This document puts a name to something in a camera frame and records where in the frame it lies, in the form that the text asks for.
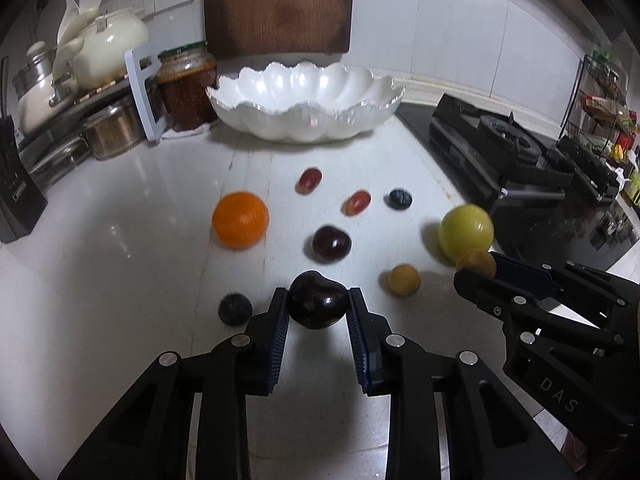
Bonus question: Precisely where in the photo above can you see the small tan longan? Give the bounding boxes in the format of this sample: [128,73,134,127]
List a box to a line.
[456,248,497,278]

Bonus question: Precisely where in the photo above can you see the green apple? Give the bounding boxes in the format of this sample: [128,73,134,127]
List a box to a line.
[438,204,495,261]

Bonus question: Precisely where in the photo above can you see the blueberry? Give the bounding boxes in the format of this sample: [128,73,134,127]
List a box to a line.
[387,188,413,210]

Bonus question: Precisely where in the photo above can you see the dark cherry plum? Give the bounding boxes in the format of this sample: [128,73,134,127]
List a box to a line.
[311,226,352,263]

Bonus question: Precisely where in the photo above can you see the black gas stove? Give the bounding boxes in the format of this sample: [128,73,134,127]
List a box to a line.
[396,94,639,270]

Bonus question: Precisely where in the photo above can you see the orange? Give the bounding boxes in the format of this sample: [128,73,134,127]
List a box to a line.
[212,192,270,250]

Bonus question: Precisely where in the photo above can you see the white scalloped bowl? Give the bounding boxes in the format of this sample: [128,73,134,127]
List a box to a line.
[206,62,405,144]

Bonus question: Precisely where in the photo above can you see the steel pot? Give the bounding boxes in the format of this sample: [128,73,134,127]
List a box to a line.
[81,96,145,160]

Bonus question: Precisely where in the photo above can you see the black knife block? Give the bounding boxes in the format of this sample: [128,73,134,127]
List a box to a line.
[0,56,48,244]

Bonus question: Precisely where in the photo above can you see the glass jar green lid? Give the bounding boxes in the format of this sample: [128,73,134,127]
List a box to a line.
[155,41,217,132]

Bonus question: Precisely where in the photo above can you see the white dish rack panel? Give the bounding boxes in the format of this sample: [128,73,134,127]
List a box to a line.
[125,41,167,142]

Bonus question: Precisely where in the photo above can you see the cream ceramic kettle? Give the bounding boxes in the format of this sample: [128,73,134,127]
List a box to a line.
[52,8,150,91]

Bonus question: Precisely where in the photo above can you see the brown wooden cutting board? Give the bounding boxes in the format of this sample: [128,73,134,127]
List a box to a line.
[203,0,352,60]

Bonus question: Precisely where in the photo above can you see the white lidded pot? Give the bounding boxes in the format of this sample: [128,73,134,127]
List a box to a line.
[12,41,78,136]

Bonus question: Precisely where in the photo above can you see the wire spice rack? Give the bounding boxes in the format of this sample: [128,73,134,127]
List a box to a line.
[560,49,640,206]

